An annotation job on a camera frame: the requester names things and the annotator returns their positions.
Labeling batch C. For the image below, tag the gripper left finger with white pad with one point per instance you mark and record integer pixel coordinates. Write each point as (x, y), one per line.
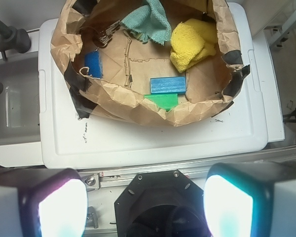
(41, 202)

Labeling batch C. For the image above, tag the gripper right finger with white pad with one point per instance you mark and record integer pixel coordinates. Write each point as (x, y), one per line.
(251, 199)

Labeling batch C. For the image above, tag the light blue rectangular block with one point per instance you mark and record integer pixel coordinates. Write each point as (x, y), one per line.
(168, 85)

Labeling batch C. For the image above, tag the green rectangular block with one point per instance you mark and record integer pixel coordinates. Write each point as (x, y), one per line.
(164, 101)

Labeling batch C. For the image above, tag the white sink basin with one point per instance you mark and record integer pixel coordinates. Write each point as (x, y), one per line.
(19, 99)

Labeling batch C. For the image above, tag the dark blue sponge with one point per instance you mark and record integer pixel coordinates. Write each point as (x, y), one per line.
(93, 61)

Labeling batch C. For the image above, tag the brown paper bag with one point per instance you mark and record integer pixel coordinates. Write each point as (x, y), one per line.
(129, 64)

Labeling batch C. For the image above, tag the yellow cloth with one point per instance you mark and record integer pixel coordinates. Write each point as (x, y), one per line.
(191, 42)

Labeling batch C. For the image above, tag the teal cloth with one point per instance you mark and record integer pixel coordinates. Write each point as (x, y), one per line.
(149, 22)

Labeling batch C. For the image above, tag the aluminium frame rail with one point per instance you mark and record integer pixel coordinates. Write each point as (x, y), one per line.
(193, 169)

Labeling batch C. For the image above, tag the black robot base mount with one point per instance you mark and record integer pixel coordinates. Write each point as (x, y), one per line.
(161, 204)

